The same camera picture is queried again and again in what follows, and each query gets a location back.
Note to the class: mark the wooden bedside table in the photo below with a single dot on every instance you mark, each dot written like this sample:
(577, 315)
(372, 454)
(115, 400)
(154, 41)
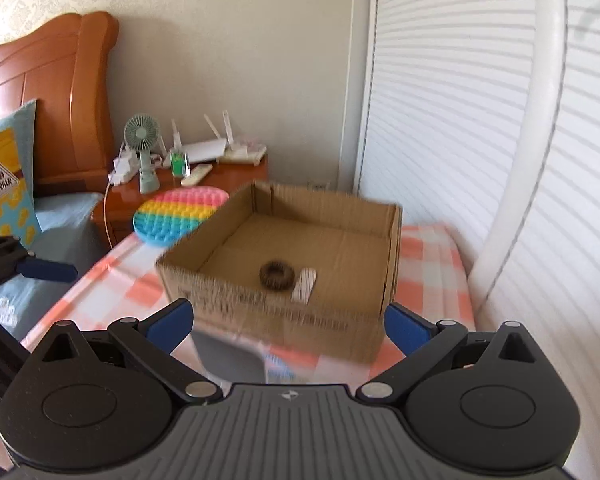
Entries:
(122, 210)

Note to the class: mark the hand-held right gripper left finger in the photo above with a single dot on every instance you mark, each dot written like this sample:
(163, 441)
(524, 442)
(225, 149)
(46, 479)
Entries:
(172, 322)

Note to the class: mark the green handheld fan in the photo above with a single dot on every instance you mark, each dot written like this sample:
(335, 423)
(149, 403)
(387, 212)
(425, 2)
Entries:
(142, 132)

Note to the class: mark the brown hair scrunchie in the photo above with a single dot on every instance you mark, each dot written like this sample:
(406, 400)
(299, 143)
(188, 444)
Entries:
(277, 275)

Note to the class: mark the white power strip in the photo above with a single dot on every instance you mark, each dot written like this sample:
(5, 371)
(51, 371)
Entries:
(125, 170)

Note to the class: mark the white remote control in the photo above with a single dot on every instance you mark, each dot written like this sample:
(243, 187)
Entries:
(196, 174)

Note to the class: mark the rainbow pop bubble toy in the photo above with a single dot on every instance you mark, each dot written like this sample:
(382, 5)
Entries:
(177, 215)

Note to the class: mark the blue yellow printed pillow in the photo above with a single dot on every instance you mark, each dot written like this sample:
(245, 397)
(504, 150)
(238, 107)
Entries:
(5, 175)

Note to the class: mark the wooden bed headboard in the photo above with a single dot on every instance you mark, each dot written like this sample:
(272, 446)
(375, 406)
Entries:
(65, 110)

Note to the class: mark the brown cardboard box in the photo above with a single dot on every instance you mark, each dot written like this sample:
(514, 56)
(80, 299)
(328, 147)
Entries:
(280, 310)

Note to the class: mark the white router with antennas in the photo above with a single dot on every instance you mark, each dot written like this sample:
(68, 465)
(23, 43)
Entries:
(205, 151)

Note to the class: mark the orange white checkered tablecloth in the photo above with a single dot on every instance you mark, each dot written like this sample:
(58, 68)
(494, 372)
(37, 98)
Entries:
(120, 285)

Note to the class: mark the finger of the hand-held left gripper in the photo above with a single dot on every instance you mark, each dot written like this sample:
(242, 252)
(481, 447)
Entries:
(50, 270)

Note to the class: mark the white louvered wardrobe door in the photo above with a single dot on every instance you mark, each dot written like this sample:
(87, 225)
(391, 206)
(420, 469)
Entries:
(580, 210)
(445, 110)

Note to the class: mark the white flat box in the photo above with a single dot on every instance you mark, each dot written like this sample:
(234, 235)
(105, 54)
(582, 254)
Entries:
(242, 154)

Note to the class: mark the small white grey packet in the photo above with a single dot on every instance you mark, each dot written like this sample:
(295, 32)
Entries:
(304, 285)

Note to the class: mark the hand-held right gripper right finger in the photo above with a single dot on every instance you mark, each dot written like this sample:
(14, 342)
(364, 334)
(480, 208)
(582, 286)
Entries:
(405, 327)

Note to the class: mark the green sanitizer bottle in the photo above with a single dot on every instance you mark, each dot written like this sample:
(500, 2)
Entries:
(178, 162)

